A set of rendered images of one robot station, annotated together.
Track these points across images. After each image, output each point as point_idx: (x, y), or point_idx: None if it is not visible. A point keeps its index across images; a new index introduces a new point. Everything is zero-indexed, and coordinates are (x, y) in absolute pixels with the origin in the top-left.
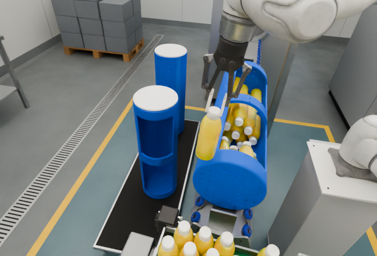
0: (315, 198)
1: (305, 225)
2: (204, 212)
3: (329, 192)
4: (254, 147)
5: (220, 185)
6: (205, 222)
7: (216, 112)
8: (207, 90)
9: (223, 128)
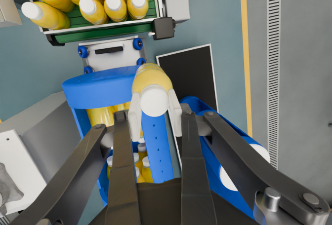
0: (34, 131)
1: (49, 112)
2: (133, 57)
3: (4, 134)
4: (109, 154)
5: (120, 71)
6: (128, 47)
7: (147, 99)
8: (192, 113)
9: (145, 141)
